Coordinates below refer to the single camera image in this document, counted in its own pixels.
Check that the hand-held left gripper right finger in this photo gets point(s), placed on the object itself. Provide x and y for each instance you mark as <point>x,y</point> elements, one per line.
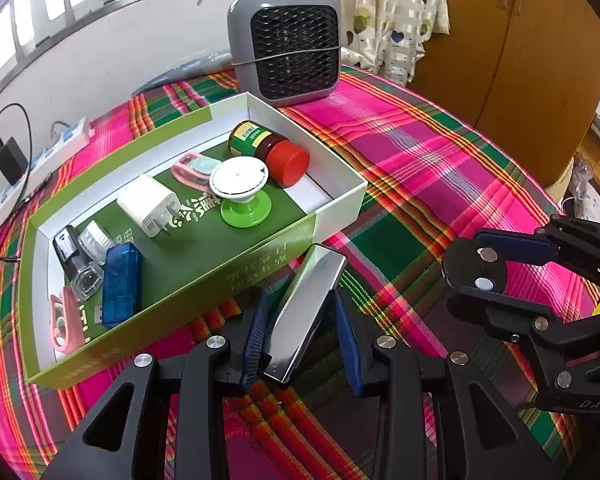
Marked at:
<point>347,340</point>

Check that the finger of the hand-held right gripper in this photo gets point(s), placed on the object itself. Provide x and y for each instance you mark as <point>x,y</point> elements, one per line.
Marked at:
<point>520,247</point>
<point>520,320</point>

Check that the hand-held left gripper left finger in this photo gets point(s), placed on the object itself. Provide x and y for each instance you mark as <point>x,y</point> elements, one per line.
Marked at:
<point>254,345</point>

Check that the shiny silver metal case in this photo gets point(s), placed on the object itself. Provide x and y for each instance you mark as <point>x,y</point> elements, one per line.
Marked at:
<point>300,310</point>

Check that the green cardboard box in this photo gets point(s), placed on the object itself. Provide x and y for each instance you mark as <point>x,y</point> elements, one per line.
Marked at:
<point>180,295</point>

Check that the blue translucent USB tester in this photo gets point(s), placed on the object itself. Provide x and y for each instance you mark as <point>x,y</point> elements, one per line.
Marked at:
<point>122,280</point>

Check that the green and white round stand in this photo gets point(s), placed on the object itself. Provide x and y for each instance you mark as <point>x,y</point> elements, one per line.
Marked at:
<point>237,177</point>

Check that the white wall charger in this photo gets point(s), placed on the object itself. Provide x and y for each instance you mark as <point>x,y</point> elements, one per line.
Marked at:
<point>140,200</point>

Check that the pink and mint clip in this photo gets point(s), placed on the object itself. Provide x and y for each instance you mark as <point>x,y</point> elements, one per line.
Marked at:
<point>70,325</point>
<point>182,172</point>

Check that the brown bottle with red cap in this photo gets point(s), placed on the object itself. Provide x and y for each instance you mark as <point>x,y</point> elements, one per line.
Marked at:
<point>280,160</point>

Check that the white round USB lamp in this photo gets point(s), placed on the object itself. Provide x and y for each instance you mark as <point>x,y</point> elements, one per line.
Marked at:
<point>95,240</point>

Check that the pink and green plaid tablecloth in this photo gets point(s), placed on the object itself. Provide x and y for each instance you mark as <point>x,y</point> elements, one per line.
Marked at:
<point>405,160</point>

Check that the brown wooden wardrobe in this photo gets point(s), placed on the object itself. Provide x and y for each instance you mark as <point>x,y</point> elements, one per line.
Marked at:
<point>520,60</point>

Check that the cream patterned curtain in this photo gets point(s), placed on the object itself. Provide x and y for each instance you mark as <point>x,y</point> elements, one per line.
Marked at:
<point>395,10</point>

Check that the white power strip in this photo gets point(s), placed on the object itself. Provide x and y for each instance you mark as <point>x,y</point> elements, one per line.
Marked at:
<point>70,137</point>

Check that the long grey plastic tool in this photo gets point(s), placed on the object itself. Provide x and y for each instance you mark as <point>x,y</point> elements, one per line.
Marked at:
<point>180,72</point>

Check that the black power adapter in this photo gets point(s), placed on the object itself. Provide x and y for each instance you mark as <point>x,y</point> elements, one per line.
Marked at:
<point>11,160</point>

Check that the grey portable heater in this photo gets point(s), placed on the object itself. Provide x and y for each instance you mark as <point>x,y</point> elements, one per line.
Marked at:
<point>290,40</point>

